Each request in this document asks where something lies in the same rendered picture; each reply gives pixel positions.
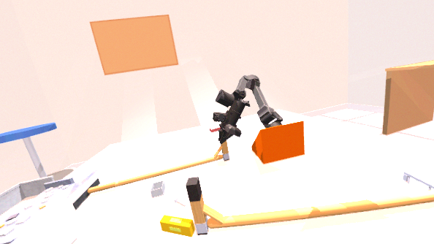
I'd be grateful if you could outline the yellow rectangular bar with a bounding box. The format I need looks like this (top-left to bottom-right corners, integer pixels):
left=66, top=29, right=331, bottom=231
left=160, top=215, right=195, bottom=237

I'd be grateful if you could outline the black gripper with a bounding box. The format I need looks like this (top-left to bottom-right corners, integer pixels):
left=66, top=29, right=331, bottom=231
left=218, top=109, right=242, bottom=144

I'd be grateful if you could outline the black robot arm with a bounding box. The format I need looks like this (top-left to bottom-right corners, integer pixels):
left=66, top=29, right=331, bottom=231
left=213, top=75, right=283, bottom=129

